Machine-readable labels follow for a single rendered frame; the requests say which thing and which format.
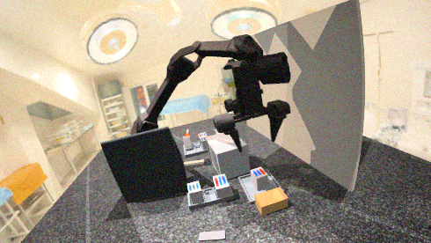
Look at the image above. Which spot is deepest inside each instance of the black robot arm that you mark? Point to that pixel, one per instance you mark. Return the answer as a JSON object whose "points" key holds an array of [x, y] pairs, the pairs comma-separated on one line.
{"points": [[250, 68]]}

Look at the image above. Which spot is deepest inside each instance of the white box with red and blue stripes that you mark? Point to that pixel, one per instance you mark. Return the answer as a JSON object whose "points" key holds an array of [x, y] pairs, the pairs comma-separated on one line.
{"points": [[221, 185]]}

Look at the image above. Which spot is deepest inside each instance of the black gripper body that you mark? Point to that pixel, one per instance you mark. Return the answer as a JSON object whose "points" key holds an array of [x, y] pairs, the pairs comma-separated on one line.
{"points": [[250, 103]]}

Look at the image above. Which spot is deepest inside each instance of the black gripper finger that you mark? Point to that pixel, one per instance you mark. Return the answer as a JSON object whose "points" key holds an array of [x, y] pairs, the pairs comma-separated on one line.
{"points": [[275, 124], [235, 136]]}

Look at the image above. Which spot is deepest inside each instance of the white flat bar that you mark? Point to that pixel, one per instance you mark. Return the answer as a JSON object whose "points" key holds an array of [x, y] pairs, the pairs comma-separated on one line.
{"points": [[198, 162]]}

